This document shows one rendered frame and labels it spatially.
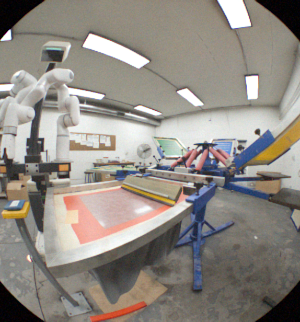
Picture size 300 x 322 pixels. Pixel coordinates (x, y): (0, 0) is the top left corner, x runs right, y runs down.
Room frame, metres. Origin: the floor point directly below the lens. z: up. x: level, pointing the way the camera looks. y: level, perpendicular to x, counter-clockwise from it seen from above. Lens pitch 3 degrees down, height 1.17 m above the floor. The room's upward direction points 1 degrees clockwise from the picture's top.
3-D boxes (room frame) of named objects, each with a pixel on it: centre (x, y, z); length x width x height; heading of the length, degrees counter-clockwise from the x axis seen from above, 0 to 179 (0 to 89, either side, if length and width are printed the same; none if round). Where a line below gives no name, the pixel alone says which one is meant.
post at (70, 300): (0.25, 0.58, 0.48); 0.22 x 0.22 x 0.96; 45
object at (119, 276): (0.38, -0.01, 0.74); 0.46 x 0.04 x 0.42; 135
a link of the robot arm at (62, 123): (0.66, 0.57, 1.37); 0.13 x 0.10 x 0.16; 90
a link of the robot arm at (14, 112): (0.29, 0.57, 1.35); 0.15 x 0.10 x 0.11; 179
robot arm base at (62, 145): (0.67, 0.59, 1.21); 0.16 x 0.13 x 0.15; 39
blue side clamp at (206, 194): (0.54, -0.27, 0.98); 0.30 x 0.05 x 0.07; 135
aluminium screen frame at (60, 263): (0.56, 0.10, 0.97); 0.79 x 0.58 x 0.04; 135
